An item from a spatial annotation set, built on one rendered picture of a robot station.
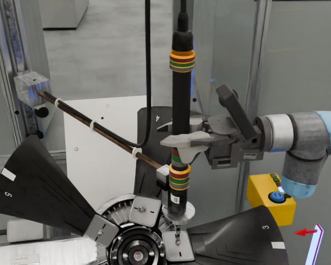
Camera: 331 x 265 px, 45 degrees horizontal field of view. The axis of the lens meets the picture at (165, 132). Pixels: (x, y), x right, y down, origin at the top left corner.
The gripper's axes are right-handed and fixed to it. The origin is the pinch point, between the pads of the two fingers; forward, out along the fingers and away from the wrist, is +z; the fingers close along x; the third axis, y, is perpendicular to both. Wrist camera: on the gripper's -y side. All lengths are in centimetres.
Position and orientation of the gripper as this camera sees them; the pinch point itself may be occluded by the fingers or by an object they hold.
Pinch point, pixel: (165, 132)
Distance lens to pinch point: 75.7
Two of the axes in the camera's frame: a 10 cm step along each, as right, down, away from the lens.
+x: -1.5, -5.1, 8.5
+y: 0.0, 8.6, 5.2
